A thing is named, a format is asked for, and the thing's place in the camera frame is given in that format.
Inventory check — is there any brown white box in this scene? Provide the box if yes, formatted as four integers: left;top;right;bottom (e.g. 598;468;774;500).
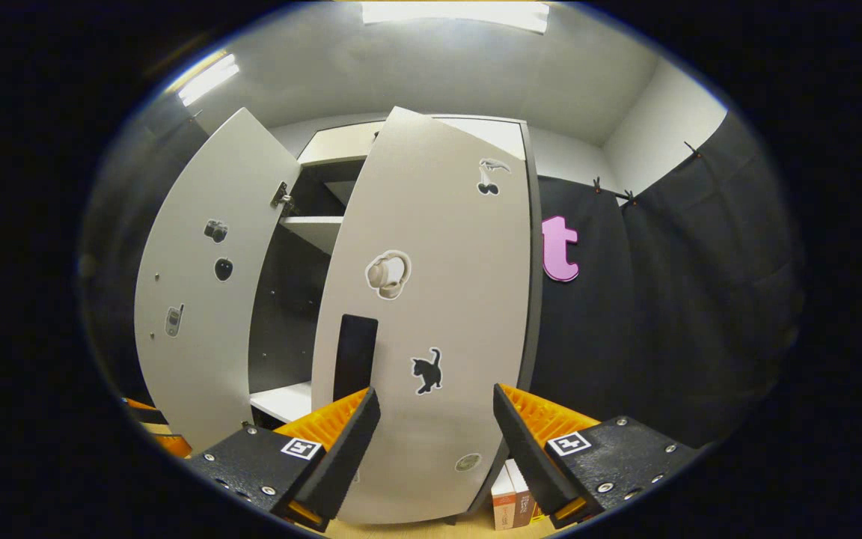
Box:
491;458;545;531

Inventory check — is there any white grey shoe cabinet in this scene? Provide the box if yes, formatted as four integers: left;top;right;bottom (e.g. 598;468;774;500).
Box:
246;112;545;517

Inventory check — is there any narrow ceiling light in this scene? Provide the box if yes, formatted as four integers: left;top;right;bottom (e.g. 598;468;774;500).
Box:
175;51;241;107

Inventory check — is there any black backdrop cloth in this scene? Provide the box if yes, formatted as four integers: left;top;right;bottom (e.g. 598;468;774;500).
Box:
79;112;806;450

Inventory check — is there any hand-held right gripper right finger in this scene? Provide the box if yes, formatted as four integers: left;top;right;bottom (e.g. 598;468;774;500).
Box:
492;383;703;536

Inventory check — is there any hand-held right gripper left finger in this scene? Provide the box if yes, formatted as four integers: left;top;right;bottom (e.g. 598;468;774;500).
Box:
186;386;383;534

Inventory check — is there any large ceiling light panel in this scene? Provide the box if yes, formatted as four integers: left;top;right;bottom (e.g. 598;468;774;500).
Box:
360;0;551;35

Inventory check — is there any white cabinet door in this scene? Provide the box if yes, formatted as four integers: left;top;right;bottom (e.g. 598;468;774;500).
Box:
311;106;533;525
134;107;302;454

